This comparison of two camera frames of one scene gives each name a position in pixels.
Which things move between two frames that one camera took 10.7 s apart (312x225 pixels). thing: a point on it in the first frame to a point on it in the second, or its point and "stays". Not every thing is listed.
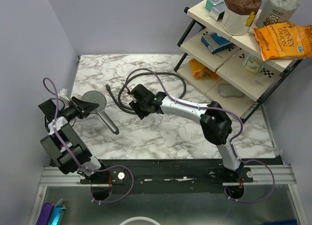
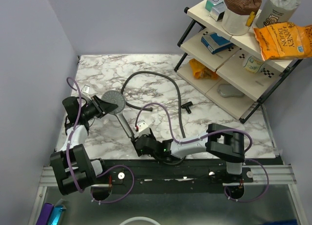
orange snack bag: (200, 71) stays
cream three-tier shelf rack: (233, 70) stays
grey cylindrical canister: (279, 8) stays
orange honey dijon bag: (284, 41) stays
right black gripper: (134, 104) to (134, 140)
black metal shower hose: (123, 106) to (173, 163)
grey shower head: (97, 98) to (116, 98)
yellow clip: (249, 20) stays
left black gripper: (82, 107) to (102, 107)
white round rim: (139, 218) stays
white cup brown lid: (240, 8) stays
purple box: (45, 214) stays
